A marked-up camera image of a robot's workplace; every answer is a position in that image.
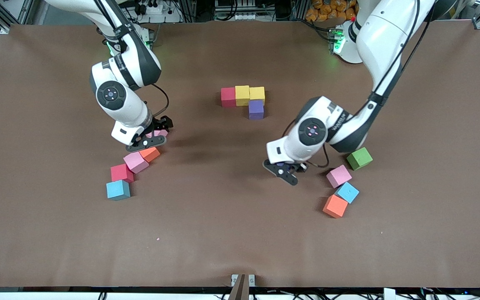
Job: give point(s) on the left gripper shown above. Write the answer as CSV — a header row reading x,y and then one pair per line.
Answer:
x,y
298,167

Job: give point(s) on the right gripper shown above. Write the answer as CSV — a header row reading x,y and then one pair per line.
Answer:
x,y
159,123

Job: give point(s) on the pink foam cube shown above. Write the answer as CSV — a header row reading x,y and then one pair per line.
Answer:
x,y
158,133
136,162
338,176

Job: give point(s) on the orange foam cube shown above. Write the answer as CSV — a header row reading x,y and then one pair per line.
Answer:
x,y
335,206
151,154

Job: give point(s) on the blue foam cube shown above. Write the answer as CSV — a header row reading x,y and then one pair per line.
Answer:
x,y
347,192
117,189

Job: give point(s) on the red foam cube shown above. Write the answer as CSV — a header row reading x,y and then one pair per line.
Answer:
x,y
228,96
120,172

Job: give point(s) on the yellow foam cube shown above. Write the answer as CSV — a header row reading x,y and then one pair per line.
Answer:
x,y
242,93
257,93

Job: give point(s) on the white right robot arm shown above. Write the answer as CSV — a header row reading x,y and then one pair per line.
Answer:
x,y
127,66

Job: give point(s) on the green foam cube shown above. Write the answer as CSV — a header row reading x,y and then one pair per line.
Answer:
x,y
359,158

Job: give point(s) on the brown table cover sheet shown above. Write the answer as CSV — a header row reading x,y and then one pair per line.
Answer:
x,y
240,241

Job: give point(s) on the white power strip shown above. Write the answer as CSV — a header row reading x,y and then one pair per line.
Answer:
x,y
156,10

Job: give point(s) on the small white box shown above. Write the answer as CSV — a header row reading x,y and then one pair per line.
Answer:
x,y
389,293

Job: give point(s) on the orange snack bag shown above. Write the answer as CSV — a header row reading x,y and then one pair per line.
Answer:
x,y
327,10

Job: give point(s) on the metal table edge bracket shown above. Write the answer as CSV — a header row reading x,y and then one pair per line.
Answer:
x,y
243,283

